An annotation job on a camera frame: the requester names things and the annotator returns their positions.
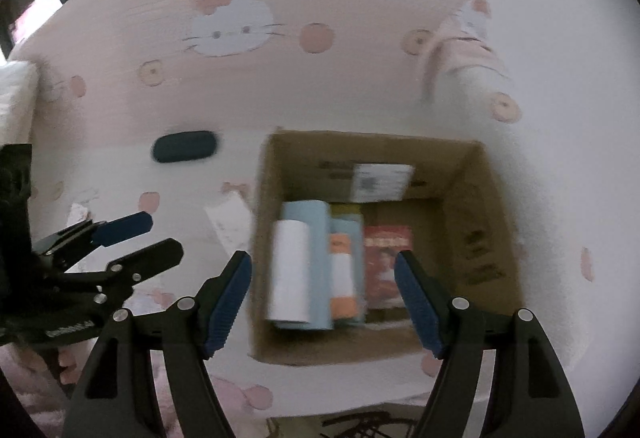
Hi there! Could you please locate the light blue roll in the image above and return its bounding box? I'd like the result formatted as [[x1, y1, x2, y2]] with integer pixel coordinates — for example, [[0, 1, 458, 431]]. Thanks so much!
[[272, 200, 333, 331]]

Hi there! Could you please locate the white quilt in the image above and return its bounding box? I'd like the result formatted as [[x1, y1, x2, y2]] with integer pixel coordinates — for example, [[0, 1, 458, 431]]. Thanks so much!
[[0, 60, 41, 146]]

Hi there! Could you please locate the light blue packet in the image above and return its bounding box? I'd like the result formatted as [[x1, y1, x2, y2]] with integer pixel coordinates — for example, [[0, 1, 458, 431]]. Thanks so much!
[[330, 217, 367, 326]]

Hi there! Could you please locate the dark glasses case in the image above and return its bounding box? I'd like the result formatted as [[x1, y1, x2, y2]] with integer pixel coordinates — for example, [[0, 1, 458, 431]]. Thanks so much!
[[151, 130, 218, 164]]

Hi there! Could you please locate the pink fluffy cloth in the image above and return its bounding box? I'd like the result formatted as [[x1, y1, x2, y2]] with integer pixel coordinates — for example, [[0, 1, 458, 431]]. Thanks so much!
[[0, 345, 81, 438]]

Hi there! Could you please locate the brown cardboard box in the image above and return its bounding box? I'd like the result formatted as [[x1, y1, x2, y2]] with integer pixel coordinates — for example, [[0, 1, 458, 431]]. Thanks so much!
[[250, 130, 523, 366]]

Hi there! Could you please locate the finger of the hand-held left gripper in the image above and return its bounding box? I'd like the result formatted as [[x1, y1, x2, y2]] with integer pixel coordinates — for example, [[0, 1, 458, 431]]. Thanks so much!
[[65, 238, 184, 300], [31, 211, 153, 270]]

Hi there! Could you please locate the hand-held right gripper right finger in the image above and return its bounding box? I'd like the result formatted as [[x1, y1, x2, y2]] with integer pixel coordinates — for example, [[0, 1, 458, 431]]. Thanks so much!
[[394, 250, 586, 438]]

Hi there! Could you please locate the black line pattern rug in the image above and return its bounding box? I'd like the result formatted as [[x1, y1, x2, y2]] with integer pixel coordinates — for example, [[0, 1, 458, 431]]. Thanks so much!
[[265, 410, 426, 438]]

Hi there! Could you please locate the orange and white packet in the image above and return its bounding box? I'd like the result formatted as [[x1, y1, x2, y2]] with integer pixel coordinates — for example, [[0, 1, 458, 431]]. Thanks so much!
[[329, 233, 363, 319]]

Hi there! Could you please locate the white flower print notepad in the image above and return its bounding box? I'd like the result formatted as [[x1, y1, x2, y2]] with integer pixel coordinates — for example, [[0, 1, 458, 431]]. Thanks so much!
[[204, 197, 255, 255]]

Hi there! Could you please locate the cat print pink blanket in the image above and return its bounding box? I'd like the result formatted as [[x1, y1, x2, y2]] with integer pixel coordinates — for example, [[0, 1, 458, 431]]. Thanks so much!
[[0, 0, 640, 419]]

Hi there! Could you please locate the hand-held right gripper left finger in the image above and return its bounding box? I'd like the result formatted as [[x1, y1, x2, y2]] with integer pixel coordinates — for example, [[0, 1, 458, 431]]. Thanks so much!
[[60, 250, 253, 438]]

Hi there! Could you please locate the white paper roll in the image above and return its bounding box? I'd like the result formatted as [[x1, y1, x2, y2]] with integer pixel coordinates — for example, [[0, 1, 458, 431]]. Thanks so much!
[[265, 219, 311, 324]]

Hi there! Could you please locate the red packet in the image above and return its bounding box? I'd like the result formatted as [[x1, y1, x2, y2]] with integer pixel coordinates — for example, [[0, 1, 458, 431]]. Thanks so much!
[[363, 225, 413, 311]]

